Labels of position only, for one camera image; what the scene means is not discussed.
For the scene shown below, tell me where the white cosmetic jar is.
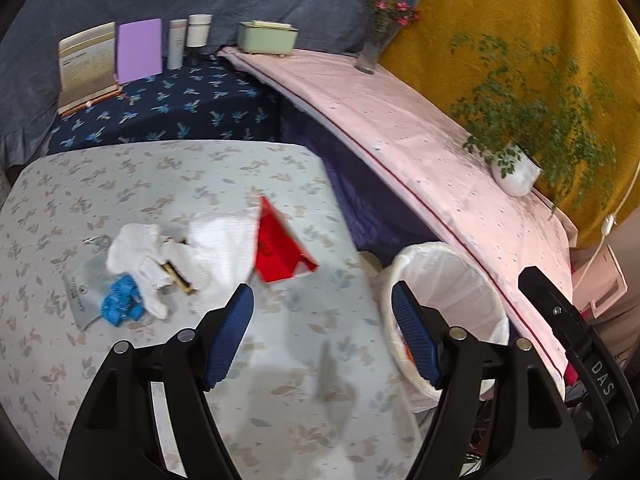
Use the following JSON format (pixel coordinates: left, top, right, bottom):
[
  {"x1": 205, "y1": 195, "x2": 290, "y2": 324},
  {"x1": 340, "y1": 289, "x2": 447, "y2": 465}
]
[{"x1": 186, "y1": 13, "x2": 212, "y2": 49}]

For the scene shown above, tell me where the black gold cigarette box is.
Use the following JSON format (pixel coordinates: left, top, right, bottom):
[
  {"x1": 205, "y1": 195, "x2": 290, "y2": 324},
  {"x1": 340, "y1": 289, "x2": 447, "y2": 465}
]
[{"x1": 160, "y1": 261, "x2": 196, "y2": 296}]

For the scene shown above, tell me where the white textured paper towel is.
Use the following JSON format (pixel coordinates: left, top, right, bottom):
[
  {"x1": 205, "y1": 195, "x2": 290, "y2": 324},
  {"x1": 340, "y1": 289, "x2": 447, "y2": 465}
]
[{"x1": 163, "y1": 207, "x2": 260, "y2": 309}]

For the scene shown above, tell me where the white tissue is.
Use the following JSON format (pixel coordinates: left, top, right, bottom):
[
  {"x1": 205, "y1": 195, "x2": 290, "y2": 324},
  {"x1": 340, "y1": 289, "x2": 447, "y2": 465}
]
[{"x1": 106, "y1": 223, "x2": 172, "y2": 320}]

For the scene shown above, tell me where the pink dotted cloth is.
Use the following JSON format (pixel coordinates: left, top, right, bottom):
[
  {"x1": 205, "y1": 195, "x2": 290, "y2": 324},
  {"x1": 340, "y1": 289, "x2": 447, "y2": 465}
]
[{"x1": 219, "y1": 47, "x2": 573, "y2": 391}]

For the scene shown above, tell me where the green plant in white pot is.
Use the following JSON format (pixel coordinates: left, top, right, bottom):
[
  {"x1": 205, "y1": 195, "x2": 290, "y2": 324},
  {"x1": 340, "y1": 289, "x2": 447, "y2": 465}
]
[{"x1": 448, "y1": 32, "x2": 617, "y2": 207}]

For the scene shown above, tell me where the mustard yellow cloth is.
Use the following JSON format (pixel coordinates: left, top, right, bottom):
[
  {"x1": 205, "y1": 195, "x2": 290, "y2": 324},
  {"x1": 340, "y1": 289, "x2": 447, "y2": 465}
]
[{"x1": 380, "y1": 0, "x2": 639, "y2": 249}]

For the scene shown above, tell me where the pink appliance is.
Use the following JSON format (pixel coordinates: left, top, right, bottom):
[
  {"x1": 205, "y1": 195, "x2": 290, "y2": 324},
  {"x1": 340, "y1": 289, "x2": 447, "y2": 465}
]
[{"x1": 572, "y1": 245, "x2": 628, "y2": 318}]

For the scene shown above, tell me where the red paper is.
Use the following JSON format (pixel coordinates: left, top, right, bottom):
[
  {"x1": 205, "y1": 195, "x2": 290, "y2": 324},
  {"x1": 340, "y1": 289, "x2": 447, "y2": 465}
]
[{"x1": 255, "y1": 197, "x2": 318, "y2": 283}]

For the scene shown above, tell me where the navy floral cloth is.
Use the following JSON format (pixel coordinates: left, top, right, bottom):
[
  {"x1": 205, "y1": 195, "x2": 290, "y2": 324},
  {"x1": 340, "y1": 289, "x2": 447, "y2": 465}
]
[{"x1": 47, "y1": 58, "x2": 282, "y2": 155}]

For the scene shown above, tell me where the glass vase with pink flowers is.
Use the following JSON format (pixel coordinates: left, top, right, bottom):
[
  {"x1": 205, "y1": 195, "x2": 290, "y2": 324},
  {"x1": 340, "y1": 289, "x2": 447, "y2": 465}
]
[{"x1": 355, "y1": 0, "x2": 420, "y2": 75}]

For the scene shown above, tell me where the white cosmetic tube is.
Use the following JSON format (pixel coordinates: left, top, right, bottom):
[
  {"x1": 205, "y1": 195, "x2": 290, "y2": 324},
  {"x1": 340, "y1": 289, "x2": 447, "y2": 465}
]
[{"x1": 166, "y1": 18, "x2": 188, "y2": 70}]

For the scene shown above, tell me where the grey face mask pouch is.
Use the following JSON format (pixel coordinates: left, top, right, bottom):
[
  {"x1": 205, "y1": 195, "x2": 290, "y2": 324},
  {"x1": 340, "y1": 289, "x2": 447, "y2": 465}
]
[{"x1": 62, "y1": 235, "x2": 115, "y2": 332}]

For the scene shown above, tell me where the purple notebook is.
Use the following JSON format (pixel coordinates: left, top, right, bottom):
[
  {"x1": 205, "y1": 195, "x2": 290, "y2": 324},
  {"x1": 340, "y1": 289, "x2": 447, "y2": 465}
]
[{"x1": 116, "y1": 18, "x2": 162, "y2": 84}]

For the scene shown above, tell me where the green tissue box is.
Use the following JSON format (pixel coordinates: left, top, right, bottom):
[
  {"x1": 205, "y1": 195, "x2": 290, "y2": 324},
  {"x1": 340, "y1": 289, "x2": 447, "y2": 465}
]
[{"x1": 238, "y1": 21, "x2": 298, "y2": 56}]

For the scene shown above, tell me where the blue wrapper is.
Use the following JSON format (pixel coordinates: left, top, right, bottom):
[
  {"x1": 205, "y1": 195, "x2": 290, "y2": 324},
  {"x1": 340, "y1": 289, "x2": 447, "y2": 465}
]
[{"x1": 101, "y1": 274, "x2": 145, "y2": 326}]

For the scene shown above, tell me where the white cord with switch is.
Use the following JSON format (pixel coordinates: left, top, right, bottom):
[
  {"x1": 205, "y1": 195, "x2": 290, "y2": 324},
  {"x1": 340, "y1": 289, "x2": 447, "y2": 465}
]
[{"x1": 574, "y1": 159, "x2": 640, "y2": 281}]

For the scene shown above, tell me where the blue grey backdrop cloth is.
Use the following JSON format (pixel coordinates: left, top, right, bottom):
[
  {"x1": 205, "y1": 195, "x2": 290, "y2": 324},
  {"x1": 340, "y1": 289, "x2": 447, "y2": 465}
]
[{"x1": 1, "y1": 0, "x2": 418, "y2": 167}]

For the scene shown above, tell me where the white lined trash bin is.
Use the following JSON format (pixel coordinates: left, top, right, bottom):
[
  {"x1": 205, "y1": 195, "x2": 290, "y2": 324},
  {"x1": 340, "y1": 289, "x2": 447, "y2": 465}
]
[{"x1": 370, "y1": 242, "x2": 510, "y2": 413}]

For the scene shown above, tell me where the rabbit print light tablecloth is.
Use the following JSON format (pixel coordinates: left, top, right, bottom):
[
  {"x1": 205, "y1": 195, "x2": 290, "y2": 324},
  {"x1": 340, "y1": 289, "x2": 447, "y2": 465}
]
[{"x1": 1, "y1": 141, "x2": 420, "y2": 479}]

